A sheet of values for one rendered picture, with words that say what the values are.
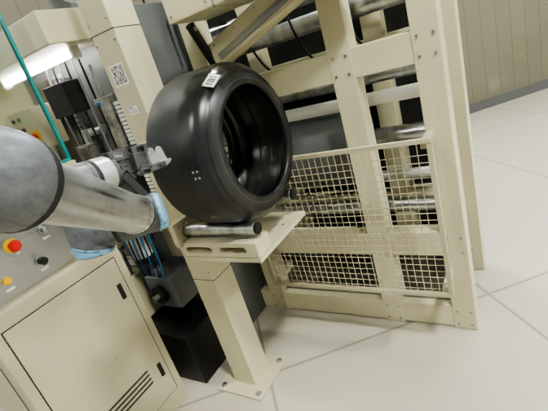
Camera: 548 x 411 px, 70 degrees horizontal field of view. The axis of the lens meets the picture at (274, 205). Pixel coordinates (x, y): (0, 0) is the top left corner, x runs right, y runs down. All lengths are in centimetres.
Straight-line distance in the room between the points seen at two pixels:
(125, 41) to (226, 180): 64
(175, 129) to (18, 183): 82
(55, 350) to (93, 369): 19
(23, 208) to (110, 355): 144
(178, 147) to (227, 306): 85
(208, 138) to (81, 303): 89
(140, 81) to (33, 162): 111
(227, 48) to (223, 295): 105
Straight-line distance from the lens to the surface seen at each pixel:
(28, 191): 47
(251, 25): 167
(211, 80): 127
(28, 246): 169
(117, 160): 109
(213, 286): 177
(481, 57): 593
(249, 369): 203
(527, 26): 631
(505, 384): 193
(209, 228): 147
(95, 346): 182
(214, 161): 119
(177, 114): 125
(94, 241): 99
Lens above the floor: 142
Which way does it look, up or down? 20 degrees down
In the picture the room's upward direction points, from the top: 17 degrees counter-clockwise
